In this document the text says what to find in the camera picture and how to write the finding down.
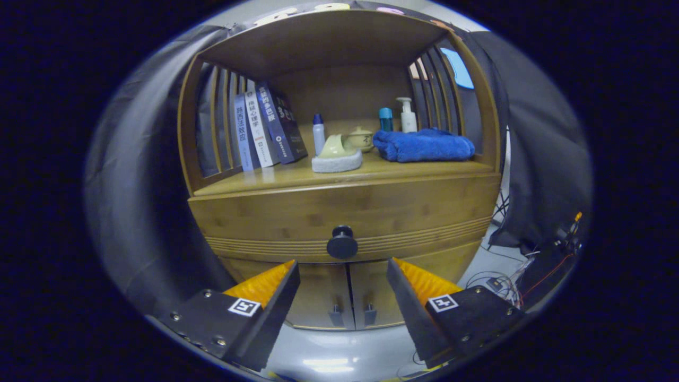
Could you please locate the dark blue book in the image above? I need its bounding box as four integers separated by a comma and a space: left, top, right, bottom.
255, 81, 309, 164

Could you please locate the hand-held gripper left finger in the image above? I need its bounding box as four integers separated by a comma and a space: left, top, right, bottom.
158, 260, 301, 372

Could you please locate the beige lidded teacup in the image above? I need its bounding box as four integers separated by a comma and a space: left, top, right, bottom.
345, 126, 375, 153

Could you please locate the wooden bamboo cabinet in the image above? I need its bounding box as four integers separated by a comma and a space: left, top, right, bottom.
177, 8, 503, 331

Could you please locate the white book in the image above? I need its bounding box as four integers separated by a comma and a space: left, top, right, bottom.
244, 89, 281, 168

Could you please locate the black backdrop cloth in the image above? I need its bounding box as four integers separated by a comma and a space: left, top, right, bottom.
85, 0, 594, 319

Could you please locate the white pump bottle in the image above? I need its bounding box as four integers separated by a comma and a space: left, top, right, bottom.
396, 97, 417, 133

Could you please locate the black device with red cables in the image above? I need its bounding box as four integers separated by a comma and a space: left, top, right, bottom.
517, 212, 584, 311

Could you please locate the blue folded towel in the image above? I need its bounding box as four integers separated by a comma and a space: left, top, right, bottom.
372, 128, 476, 163

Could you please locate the light blue book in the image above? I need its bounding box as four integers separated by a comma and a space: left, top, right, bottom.
233, 94, 262, 172

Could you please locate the green brush with white base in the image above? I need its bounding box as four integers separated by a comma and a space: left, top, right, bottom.
311, 134, 363, 173

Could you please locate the wooden countertop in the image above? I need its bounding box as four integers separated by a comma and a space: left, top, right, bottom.
192, 149, 497, 197

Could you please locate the tangle of black cables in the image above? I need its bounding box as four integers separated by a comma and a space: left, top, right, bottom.
466, 249, 531, 308

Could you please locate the wooden cabinet door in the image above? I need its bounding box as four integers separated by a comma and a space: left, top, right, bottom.
286, 261, 356, 331
347, 241, 481, 329

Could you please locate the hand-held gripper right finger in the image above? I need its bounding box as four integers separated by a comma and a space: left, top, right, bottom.
386, 257, 526, 369

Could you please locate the white bottle with blue cap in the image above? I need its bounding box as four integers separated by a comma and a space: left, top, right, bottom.
312, 114, 326, 156

